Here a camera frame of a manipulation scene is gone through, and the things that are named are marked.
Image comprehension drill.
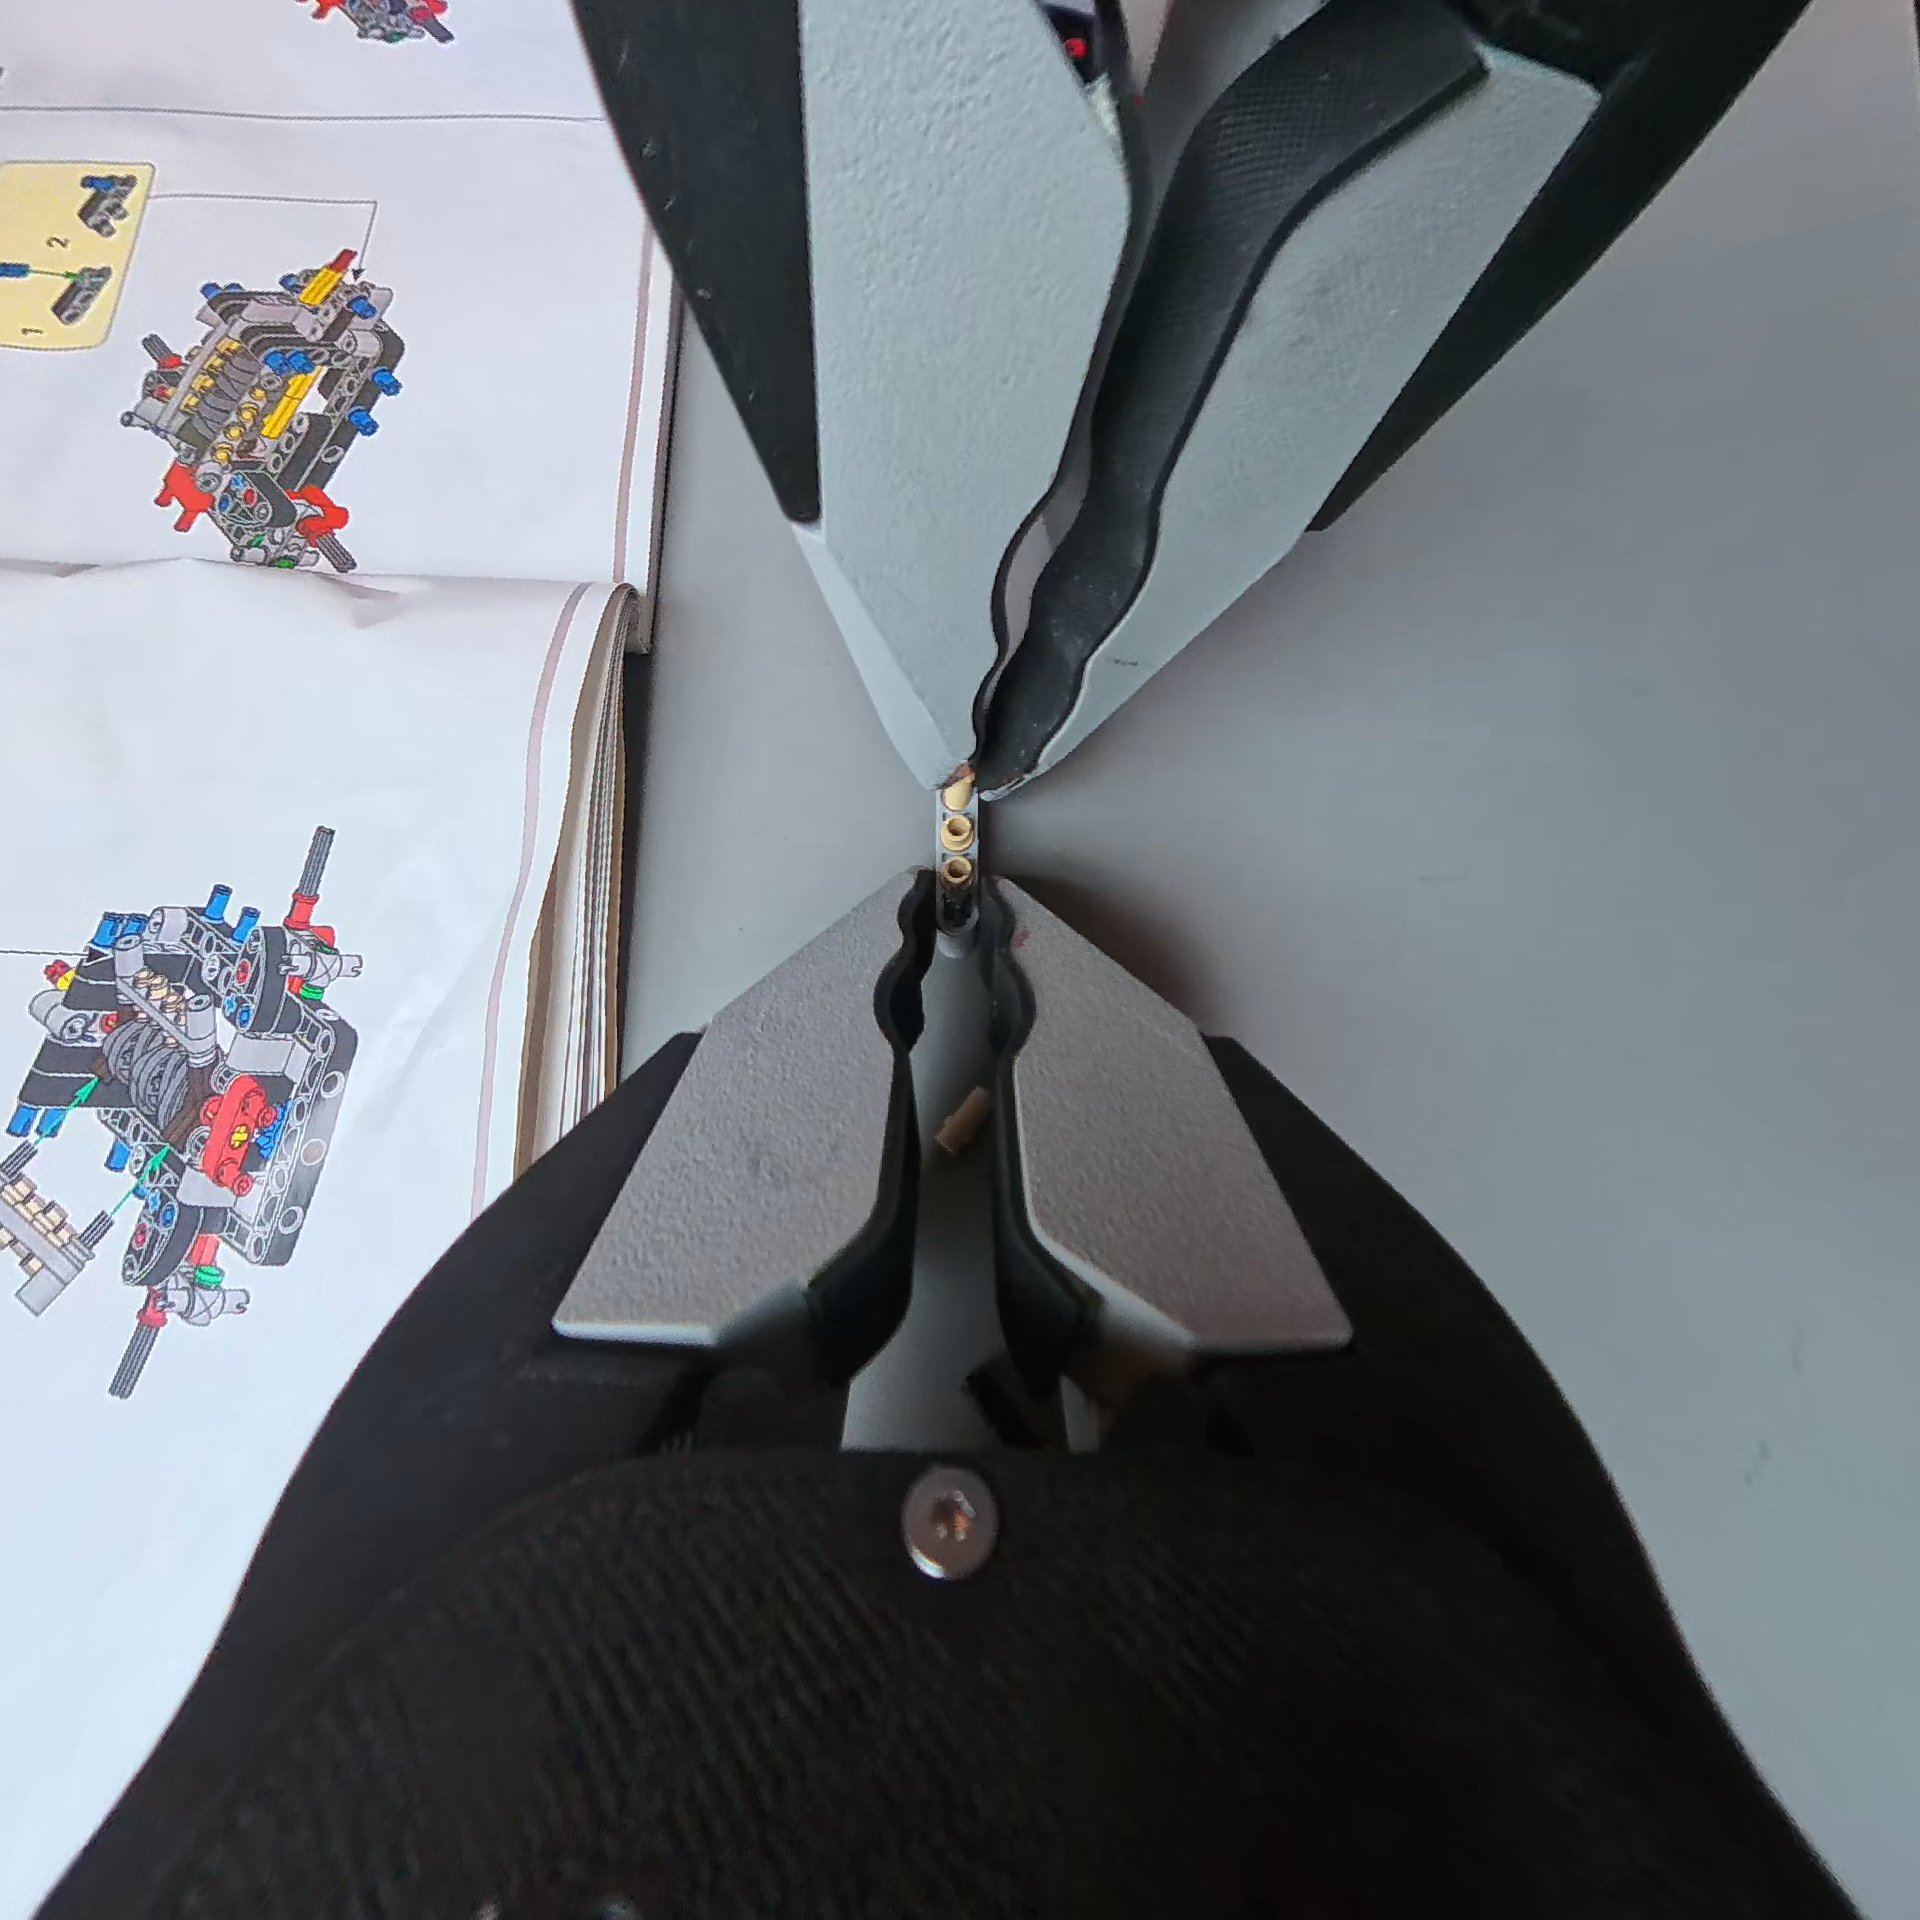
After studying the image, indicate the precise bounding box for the grey lego beam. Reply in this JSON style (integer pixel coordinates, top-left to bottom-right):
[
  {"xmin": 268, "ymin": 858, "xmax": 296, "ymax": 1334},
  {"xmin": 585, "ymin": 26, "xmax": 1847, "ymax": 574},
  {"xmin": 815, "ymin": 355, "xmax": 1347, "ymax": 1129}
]
[{"xmin": 928, "ymin": 791, "xmax": 992, "ymax": 964}]

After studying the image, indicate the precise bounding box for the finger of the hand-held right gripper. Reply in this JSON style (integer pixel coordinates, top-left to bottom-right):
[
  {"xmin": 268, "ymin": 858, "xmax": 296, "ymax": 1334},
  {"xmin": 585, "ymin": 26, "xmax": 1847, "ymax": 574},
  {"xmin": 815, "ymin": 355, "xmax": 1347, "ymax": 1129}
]
[
  {"xmin": 790, "ymin": 0, "xmax": 1133, "ymax": 794},
  {"xmin": 977, "ymin": 0, "xmax": 1607, "ymax": 799}
]

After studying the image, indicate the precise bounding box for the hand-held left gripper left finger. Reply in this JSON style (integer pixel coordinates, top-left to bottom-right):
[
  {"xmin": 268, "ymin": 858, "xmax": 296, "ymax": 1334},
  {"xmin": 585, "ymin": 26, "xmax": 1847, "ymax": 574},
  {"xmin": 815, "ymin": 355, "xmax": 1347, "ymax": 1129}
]
[{"xmin": 551, "ymin": 873, "xmax": 942, "ymax": 1390}]

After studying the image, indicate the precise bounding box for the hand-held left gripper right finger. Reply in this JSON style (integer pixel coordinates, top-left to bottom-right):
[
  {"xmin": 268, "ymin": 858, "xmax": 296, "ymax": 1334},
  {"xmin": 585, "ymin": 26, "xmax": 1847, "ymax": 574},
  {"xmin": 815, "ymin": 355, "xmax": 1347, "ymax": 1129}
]
[{"xmin": 972, "ymin": 873, "xmax": 1355, "ymax": 1403}]

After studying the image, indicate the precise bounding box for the open lego instruction booklet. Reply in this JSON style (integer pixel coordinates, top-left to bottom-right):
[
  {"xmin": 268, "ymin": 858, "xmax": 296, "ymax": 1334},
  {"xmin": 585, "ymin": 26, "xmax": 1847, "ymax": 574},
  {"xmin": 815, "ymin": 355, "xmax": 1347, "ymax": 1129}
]
[{"xmin": 0, "ymin": 0, "xmax": 681, "ymax": 1414}]

